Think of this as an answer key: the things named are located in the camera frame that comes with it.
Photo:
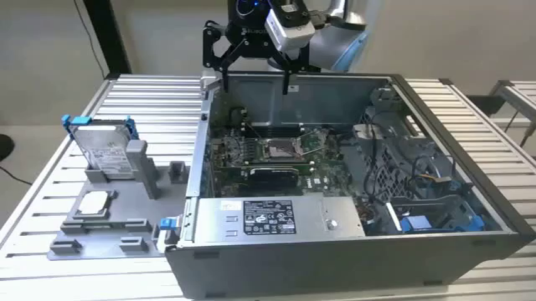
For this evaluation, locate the green motherboard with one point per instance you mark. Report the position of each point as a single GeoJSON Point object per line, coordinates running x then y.
{"type": "Point", "coordinates": [331, 178]}

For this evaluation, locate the black upright post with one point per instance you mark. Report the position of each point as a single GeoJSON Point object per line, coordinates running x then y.
{"type": "Point", "coordinates": [109, 37]}

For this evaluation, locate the black RAM slot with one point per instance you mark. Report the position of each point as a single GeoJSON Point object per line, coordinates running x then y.
{"type": "Point", "coordinates": [276, 162]}
{"type": "Point", "coordinates": [276, 127]}

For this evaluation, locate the black white rating label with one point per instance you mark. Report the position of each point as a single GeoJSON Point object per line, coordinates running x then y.
{"type": "Point", "coordinates": [268, 216]}

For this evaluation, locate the grey metal disk bay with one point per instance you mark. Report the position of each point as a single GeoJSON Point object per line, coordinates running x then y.
{"type": "Point", "coordinates": [423, 200]}

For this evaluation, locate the open dark PC case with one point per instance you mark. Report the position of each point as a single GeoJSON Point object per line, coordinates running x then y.
{"type": "Point", "coordinates": [293, 269]}

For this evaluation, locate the blue case latch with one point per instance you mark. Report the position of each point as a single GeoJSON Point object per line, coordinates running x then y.
{"type": "Point", "coordinates": [166, 224]}

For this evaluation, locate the white black sticker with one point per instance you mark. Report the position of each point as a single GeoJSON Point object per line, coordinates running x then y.
{"type": "Point", "coordinates": [295, 88]}

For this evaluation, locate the black graphics card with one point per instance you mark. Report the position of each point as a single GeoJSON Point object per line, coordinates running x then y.
{"type": "Point", "coordinates": [272, 178]}

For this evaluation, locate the black board heat sink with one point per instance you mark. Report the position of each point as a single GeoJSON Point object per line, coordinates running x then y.
{"type": "Point", "coordinates": [237, 117]}

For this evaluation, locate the perforated metal drive cage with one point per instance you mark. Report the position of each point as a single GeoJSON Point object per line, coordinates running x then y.
{"type": "Point", "coordinates": [390, 163]}

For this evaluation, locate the silver CPU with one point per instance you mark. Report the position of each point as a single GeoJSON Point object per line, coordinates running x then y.
{"type": "Point", "coordinates": [94, 203]}

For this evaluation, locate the metal slat side table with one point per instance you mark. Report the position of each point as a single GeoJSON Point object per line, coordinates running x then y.
{"type": "Point", "coordinates": [519, 91]}

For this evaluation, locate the black round base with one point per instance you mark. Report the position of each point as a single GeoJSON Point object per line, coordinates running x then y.
{"type": "Point", "coordinates": [5, 147]}

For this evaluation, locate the grey plastic parts rack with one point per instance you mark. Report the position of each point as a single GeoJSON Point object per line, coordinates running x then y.
{"type": "Point", "coordinates": [126, 241]}

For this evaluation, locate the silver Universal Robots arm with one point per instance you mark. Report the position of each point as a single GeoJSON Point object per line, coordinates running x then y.
{"type": "Point", "coordinates": [335, 47]}

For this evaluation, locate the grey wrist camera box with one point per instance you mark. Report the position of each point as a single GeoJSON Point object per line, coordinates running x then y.
{"type": "Point", "coordinates": [293, 29]}

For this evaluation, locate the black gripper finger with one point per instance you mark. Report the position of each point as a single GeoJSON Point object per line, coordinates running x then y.
{"type": "Point", "coordinates": [209, 47]}
{"type": "Point", "coordinates": [303, 59]}

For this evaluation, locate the thin metal locking lever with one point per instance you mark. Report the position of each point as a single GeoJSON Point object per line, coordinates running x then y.
{"type": "Point", "coordinates": [254, 130]}

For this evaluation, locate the grey power supply unit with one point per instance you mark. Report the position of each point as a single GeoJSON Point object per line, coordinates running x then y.
{"type": "Point", "coordinates": [311, 216]}

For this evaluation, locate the black square panel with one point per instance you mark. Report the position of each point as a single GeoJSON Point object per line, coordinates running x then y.
{"type": "Point", "coordinates": [486, 105]}

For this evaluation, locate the hard disk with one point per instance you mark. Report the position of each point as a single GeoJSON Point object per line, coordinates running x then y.
{"type": "Point", "coordinates": [105, 147]}

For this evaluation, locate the blue disk carrier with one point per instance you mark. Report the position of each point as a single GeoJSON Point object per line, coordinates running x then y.
{"type": "Point", "coordinates": [416, 224]}

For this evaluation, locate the CPU socket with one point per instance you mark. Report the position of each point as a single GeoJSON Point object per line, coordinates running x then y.
{"type": "Point", "coordinates": [279, 150]}

